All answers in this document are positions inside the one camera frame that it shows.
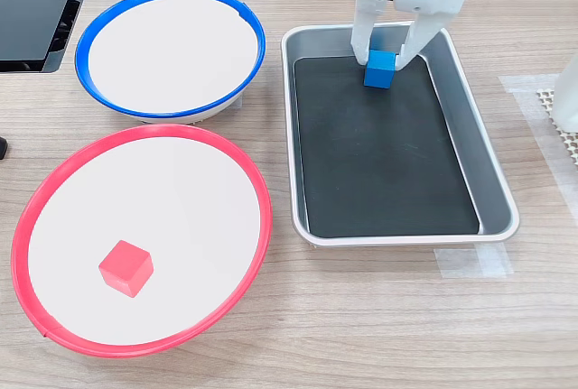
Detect blue cube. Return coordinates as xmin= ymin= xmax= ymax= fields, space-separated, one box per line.
xmin=363 ymin=49 xmax=398 ymax=90

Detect red cube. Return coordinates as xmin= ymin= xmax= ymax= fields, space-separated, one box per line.
xmin=98 ymin=239 xmax=154 ymax=299

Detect black tray mat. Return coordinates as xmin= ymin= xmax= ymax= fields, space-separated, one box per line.
xmin=293 ymin=55 xmax=480 ymax=239

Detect steel tray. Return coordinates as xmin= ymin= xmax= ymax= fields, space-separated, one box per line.
xmin=280 ymin=21 xmax=521 ymax=248

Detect clear tape strip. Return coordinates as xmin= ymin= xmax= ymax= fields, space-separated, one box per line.
xmin=433 ymin=244 xmax=514 ymax=280
xmin=499 ymin=74 xmax=578 ymax=223

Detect white plate with blue rim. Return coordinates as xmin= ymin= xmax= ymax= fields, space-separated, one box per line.
xmin=74 ymin=0 xmax=267 ymax=126

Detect white plate with red rim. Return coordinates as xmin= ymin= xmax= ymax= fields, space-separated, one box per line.
xmin=11 ymin=123 xmax=275 ymax=359

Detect black electronic device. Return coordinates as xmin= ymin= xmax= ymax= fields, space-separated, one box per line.
xmin=0 ymin=0 xmax=99 ymax=74

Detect pale perforated base plate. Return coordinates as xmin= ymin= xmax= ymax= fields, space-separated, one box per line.
xmin=535 ymin=86 xmax=578 ymax=167

